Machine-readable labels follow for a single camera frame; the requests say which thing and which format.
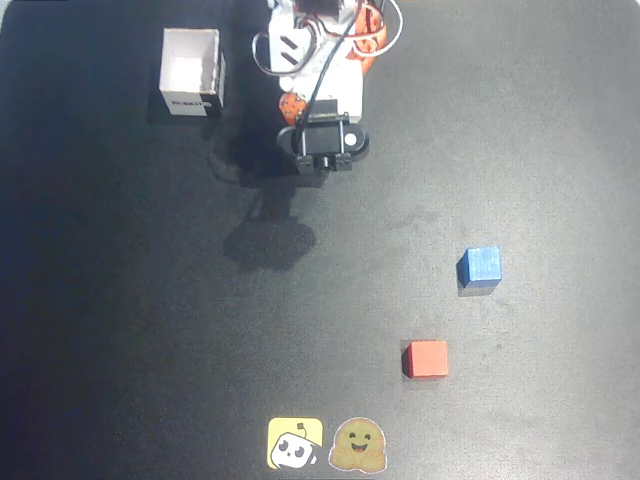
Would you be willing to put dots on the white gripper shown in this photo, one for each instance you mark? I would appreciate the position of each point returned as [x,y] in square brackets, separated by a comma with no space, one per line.
[341,97]

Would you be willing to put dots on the red cube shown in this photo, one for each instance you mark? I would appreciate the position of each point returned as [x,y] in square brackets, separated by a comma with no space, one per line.
[427,359]

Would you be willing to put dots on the blue cube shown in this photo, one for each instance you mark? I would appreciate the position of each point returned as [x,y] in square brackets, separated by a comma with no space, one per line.
[482,264]

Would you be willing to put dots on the white open cardboard box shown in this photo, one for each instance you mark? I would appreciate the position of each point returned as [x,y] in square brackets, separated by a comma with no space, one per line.
[192,65]

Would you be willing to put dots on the black table mat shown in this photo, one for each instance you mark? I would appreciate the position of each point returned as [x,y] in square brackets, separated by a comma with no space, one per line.
[150,300]

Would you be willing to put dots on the yellow robot face sticker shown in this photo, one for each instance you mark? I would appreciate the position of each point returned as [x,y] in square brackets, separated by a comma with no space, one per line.
[295,442]

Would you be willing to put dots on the hugging face emoji sticker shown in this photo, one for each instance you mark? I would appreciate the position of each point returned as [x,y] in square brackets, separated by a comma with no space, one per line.
[357,444]

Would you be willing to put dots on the black oval gripper camera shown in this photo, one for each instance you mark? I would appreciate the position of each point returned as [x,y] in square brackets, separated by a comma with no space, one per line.
[322,142]

